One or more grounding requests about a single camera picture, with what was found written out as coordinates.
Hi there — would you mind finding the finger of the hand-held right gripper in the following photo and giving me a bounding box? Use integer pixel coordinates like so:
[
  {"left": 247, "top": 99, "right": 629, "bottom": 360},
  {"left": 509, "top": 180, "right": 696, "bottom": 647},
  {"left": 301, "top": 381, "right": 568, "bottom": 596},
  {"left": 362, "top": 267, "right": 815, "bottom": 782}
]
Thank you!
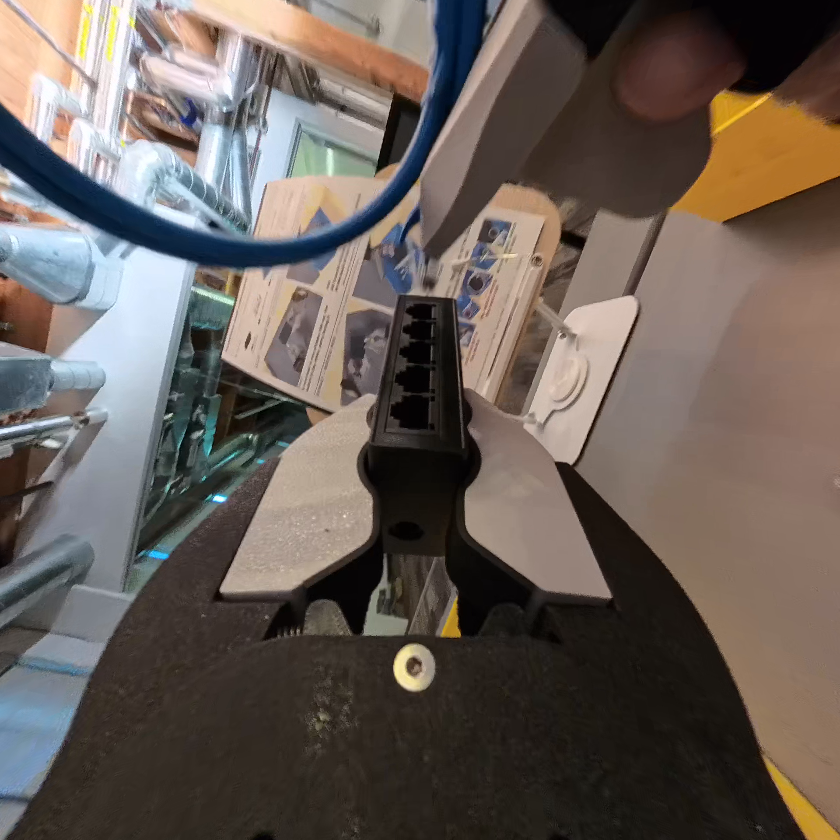
[{"left": 419, "top": 0, "right": 589, "bottom": 259}]

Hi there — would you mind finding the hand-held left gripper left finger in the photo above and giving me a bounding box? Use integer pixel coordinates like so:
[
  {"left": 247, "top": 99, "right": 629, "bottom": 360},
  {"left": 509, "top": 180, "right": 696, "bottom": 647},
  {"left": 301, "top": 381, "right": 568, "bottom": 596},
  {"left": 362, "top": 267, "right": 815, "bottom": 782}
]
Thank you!
[{"left": 220, "top": 397, "right": 383, "bottom": 622}]

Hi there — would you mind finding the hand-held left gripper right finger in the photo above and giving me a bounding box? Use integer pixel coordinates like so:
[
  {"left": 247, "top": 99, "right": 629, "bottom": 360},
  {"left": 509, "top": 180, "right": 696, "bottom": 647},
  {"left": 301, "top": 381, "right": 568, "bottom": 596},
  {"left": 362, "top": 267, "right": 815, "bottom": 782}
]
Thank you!
[{"left": 457, "top": 390, "right": 614, "bottom": 620}]

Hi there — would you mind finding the yellow plastic bin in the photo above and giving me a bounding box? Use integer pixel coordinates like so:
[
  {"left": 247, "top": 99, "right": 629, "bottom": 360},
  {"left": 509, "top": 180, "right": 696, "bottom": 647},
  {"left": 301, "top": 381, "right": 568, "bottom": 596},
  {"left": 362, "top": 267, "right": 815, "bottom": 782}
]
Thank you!
[
  {"left": 764, "top": 758, "right": 840, "bottom": 840},
  {"left": 672, "top": 92, "right": 840, "bottom": 224}
]

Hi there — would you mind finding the silver spiral ventilation duct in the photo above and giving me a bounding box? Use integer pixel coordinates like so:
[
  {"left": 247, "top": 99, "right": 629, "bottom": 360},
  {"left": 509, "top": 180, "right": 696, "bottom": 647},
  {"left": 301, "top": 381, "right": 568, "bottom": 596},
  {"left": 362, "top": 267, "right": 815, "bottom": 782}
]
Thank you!
[{"left": 0, "top": 535, "right": 97, "bottom": 626}]

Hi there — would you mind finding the wooden column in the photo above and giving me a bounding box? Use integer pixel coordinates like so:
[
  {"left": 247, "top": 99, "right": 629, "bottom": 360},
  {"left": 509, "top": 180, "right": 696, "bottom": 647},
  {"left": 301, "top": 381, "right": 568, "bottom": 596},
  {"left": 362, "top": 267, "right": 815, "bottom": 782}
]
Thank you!
[{"left": 190, "top": 0, "right": 432, "bottom": 102}]

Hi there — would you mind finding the black framed sign stand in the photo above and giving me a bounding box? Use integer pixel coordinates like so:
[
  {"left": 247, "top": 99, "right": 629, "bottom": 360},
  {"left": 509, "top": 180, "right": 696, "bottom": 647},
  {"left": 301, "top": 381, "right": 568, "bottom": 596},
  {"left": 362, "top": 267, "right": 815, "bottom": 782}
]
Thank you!
[{"left": 377, "top": 97, "right": 422, "bottom": 175}]

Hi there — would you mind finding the printed instruction poster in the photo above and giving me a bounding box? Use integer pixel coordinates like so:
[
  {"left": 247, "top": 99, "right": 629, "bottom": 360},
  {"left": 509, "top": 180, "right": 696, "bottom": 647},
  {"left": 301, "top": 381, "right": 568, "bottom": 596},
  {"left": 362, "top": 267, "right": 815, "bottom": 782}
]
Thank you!
[{"left": 222, "top": 176, "right": 549, "bottom": 411}]

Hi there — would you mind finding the cluster of insulated silver pipes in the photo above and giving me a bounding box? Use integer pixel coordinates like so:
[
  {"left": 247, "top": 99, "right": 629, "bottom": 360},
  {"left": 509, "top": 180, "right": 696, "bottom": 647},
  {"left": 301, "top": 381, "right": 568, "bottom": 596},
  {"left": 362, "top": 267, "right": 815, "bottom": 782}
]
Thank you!
[{"left": 26, "top": 0, "right": 263, "bottom": 172}]

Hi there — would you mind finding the rectangular metal duct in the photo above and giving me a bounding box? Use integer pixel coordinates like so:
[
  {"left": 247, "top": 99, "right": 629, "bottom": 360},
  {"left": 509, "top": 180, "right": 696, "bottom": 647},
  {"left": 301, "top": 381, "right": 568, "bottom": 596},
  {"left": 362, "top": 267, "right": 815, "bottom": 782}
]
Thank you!
[{"left": 0, "top": 357, "right": 107, "bottom": 416}]

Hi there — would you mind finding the blue ethernet cable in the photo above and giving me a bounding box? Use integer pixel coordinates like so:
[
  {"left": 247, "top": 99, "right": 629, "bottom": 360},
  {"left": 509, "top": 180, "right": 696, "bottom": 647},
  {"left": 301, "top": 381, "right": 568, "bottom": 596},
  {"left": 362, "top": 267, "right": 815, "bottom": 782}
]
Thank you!
[{"left": 0, "top": 0, "right": 492, "bottom": 291}]

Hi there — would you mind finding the black ethernet switch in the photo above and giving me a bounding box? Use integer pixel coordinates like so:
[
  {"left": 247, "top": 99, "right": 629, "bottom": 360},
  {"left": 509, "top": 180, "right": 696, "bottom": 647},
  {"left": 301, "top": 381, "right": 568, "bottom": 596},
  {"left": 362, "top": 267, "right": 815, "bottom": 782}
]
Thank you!
[{"left": 367, "top": 295, "right": 474, "bottom": 557}]

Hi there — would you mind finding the person's right hand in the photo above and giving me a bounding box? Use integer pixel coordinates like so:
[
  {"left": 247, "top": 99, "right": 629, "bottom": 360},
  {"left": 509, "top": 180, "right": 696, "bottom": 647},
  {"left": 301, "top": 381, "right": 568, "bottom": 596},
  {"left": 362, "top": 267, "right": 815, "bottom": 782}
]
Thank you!
[{"left": 613, "top": 10, "right": 840, "bottom": 127}]

